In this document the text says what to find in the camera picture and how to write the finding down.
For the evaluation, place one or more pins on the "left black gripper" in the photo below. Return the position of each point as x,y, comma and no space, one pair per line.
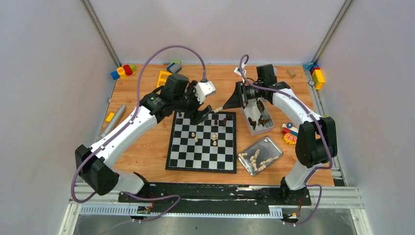
195,105

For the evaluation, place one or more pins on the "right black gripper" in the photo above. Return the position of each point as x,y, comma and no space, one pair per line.
237,100

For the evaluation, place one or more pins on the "white metal box dark pieces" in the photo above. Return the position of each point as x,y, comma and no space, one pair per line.
257,117

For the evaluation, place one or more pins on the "black white chessboard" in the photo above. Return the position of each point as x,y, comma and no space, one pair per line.
209,146

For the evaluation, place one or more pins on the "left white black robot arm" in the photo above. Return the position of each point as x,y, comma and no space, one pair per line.
178,94

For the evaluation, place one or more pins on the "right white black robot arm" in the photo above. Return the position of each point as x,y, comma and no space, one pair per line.
316,140

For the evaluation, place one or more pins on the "yellow triangular toy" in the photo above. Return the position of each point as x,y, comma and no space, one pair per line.
163,76

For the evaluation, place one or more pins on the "blue grey toy block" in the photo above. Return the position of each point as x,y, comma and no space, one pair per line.
175,66

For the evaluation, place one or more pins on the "small wooden block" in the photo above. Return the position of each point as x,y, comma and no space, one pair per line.
291,73

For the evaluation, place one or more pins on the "red white blue toy car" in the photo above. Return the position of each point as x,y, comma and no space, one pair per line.
290,129

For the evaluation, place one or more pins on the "silver metal tray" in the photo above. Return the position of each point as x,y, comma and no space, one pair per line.
260,155

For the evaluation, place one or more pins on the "yellow red round toy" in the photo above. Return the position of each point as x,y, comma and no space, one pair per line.
290,139

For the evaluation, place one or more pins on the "red cylinder block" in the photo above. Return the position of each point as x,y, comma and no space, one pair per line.
128,70

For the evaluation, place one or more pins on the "grey cylinder marker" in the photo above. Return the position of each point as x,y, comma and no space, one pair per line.
113,123

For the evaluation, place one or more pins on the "yellow lego brick stack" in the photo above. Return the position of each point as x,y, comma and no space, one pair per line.
318,78

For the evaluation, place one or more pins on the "yellow cylinder block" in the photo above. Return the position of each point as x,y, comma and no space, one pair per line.
121,72

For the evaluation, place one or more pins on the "small yellow block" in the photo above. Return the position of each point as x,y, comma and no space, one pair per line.
110,117

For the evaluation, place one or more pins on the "blue cube block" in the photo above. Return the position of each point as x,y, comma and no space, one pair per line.
115,75

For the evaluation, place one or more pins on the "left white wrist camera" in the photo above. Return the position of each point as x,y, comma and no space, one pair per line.
203,90

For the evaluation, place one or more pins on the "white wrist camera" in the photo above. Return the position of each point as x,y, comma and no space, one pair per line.
203,90
240,71

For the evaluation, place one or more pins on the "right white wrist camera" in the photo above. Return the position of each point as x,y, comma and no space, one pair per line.
240,71

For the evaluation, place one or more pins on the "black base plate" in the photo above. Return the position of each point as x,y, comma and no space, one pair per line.
227,199

